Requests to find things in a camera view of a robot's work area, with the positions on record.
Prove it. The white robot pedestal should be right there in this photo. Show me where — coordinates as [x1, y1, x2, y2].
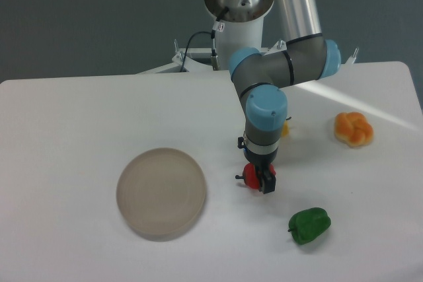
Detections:
[204, 0, 274, 69]

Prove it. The green toy bell pepper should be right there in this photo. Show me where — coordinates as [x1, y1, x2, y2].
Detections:
[288, 207, 331, 245]

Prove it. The black cable with connector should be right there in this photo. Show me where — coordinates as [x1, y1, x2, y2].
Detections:
[180, 6, 231, 72]

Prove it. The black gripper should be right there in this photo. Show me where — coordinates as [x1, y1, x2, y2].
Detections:
[237, 135, 278, 194]

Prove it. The white pedestal base frame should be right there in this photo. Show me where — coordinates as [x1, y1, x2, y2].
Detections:
[137, 39, 360, 75]

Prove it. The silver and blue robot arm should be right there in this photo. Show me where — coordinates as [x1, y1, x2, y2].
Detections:
[204, 0, 341, 194]

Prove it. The orange knotted bread roll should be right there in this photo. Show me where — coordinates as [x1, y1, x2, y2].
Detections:
[334, 112, 374, 147]

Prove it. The beige round plate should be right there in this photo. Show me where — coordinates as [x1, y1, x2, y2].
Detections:
[116, 148, 207, 238]

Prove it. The yellow toy bell pepper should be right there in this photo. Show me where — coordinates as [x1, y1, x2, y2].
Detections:
[281, 116, 291, 137]

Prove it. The red toy bell pepper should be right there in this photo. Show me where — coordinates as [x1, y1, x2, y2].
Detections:
[235, 163, 260, 191]

